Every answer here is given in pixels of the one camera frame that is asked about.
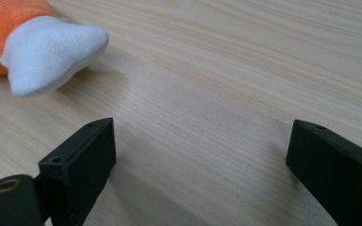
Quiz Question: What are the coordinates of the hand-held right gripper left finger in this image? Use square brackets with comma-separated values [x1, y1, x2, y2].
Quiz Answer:
[38, 117, 117, 226]

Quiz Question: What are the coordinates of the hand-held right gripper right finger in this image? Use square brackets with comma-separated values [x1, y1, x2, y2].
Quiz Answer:
[285, 119, 362, 226]

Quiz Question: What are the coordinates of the orange and white plush toy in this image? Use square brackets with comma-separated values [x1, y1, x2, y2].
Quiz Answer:
[0, 0, 110, 97]

